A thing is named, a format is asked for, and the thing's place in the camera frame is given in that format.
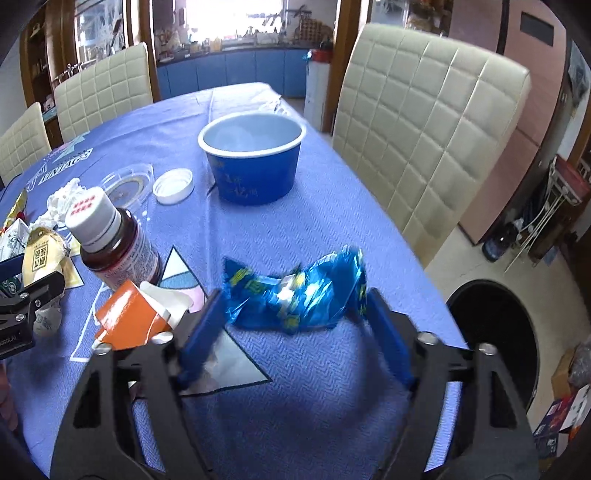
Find blue candy wrapper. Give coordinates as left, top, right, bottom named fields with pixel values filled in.
left=222, top=247, right=370, bottom=333

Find brown medicine bottle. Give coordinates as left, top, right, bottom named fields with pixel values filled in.
left=65, top=187, right=162, bottom=291

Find white bottle cap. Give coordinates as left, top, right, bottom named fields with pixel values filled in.
left=152, top=169, right=195, bottom=205

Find cream quilted chair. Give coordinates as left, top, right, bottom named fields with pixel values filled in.
left=54, top=43, right=154, bottom=143
left=331, top=22, right=532, bottom=268
left=0, top=102, right=51, bottom=185

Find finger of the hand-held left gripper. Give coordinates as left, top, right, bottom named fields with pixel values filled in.
left=0, top=255, right=25, bottom=278
left=0, top=270, right=65, bottom=324

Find blue kitchen cabinets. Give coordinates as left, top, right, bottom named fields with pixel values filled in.
left=156, top=46, right=308, bottom=101

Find pink refrigerator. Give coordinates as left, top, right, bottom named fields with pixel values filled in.
left=450, top=0, right=568, bottom=245

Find white wire rack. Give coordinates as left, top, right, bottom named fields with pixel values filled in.
left=505, top=157, right=583, bottom=273

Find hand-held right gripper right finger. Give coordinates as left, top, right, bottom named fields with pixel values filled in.
left=365, top=287, right=541, bottom=480

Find white printed carton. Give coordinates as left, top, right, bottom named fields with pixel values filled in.
left=0, top=219, right=29, bottom=260

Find white appliance with red top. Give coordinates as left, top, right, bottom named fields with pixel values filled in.
left=303, top=48, right=334, bottom=132

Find black trash bin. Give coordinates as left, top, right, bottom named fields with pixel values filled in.
left=445, top=279, right=541, bottom=411

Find beige bread packet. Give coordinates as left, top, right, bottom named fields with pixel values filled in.
left=21, top=226, right=84, bottom=289

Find blue printed tablecloth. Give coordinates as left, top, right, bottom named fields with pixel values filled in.
left=0, top=82, right=469, bottom=480

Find colourful printed box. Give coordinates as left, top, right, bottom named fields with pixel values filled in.
left=533, top=397, right=587, bottom=462

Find clear plastic bag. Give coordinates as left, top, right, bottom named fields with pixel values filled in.
left=257, top=95, right=290, bottom=117

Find red box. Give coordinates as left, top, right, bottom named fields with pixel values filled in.
left=549, top=154, right=591, bottom=204

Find white tissue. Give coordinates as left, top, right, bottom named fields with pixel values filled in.
left=46, top=180, right=93, bottom=229

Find clear plastic lid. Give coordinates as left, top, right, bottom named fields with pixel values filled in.
left=99, top=162, right=154, bottom=210

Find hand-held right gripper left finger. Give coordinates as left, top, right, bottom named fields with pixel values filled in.
left=50, top=288, right=232, bottom=480

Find blue water jug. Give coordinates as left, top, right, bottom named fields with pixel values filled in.
left=482, top=222, right=520, bottom=264

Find blue paper bowl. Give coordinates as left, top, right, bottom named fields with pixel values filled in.
left=198, top=113, right=308, bottom=205

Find orange and white carton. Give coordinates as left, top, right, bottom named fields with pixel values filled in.
left=92, top=279, right=206, bottom=352

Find wooden display cabinet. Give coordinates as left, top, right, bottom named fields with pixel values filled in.
left=21, top=0, right=153, bottom=109

